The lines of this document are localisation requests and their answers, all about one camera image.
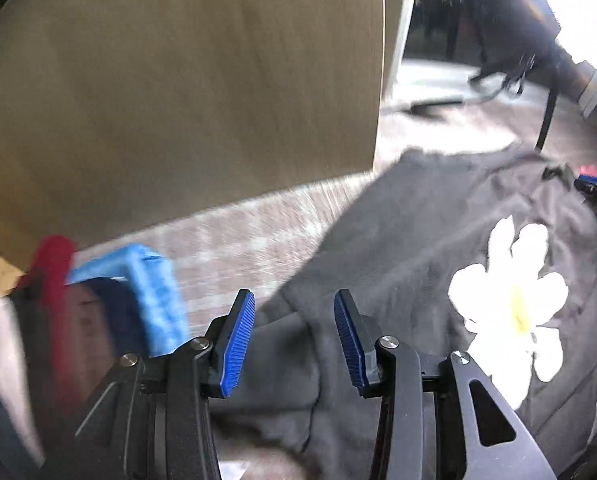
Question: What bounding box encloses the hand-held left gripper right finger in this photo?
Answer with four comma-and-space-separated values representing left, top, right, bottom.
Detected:
333, 289, 560, 480

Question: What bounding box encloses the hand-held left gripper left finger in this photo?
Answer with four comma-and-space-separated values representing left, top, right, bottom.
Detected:
73, 289, 256, 480

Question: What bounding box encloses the dark grey flower-print shirt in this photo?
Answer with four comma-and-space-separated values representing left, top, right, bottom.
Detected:
211, 146, 597, 480

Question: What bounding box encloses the blue plastic basket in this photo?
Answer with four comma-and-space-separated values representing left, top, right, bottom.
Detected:
70, 242, 192, 361

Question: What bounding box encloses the plaid bed sheet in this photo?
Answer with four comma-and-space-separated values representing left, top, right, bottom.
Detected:
76, 95, 597, 341

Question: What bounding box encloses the red cloth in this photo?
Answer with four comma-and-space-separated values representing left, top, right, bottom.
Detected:
14, 234, 82, 411

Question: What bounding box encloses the tan wooden board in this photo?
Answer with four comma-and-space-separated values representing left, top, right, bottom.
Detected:
0, 0, 420, 267

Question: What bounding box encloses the white window frame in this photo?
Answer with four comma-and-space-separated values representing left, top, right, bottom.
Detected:
373, 0, 474, 111

